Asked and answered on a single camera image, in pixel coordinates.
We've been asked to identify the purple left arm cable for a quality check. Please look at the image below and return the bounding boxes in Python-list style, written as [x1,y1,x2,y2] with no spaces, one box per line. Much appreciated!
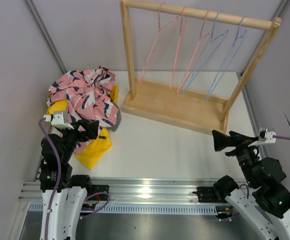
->
[39,118,110,240]

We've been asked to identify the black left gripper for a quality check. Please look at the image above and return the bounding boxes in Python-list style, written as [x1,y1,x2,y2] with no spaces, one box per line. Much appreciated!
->
[58,118,99,162]

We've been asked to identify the aluminium corner post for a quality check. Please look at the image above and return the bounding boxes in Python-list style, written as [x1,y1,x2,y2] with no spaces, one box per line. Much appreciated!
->
[23,0,67,74]
[239,0,290,131]

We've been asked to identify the wooden clothes rack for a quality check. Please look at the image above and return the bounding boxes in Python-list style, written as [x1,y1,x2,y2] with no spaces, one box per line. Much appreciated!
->
[120,0,281,134]

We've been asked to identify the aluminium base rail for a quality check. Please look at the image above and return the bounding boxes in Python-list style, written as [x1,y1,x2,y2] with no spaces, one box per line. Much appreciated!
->
[18,177,260,216]

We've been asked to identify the blue hanger with grey shorts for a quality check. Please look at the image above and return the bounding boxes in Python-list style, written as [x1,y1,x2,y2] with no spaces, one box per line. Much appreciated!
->
[180,12,228,94]

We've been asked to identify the yellow plastic tray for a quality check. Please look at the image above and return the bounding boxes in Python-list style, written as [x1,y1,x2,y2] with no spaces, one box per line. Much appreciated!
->
[47,85,118,126]

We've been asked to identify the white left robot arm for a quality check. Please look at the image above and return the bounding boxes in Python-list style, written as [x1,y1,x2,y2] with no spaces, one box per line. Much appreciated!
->
[39,120,99,240]

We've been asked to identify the grey shorts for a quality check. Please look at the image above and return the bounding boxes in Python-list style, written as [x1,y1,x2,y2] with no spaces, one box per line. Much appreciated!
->
[110,103,121,132]

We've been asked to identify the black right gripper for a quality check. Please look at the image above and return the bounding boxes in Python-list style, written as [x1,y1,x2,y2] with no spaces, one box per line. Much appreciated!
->
[211,129,259,186]

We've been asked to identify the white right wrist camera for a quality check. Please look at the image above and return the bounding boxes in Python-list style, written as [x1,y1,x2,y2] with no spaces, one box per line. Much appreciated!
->
[248,128,276,147]

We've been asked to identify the yellow shorts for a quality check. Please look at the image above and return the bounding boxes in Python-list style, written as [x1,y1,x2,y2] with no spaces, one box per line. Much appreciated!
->
[47,99,113,171]

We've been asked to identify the aluminium corner post left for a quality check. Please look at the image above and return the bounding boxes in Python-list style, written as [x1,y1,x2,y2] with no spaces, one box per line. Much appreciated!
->
[23,0,67,74]

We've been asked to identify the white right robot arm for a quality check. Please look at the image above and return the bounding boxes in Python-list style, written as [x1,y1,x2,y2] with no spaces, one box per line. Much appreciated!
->
[212,129,290,240]

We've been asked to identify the pink patterned shorts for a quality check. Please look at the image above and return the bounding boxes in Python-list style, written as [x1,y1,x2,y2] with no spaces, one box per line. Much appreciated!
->
[46,65,118,155]

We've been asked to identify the aluminium corner post right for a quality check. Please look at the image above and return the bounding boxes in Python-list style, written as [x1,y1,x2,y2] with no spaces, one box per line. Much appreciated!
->
[239,0,290,131]

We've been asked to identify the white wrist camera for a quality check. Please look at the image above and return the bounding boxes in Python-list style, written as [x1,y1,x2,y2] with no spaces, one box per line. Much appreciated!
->
[43,111,74,130]
[248,128,276,147]

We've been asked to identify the pink hanger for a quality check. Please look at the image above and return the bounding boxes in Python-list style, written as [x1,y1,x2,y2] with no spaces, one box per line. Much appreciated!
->
[169,6,187,91]
[176,10,213,95]
[138,2,178,84]

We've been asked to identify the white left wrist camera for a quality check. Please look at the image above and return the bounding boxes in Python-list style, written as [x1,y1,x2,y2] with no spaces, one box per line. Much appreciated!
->
[43,111,74,130]

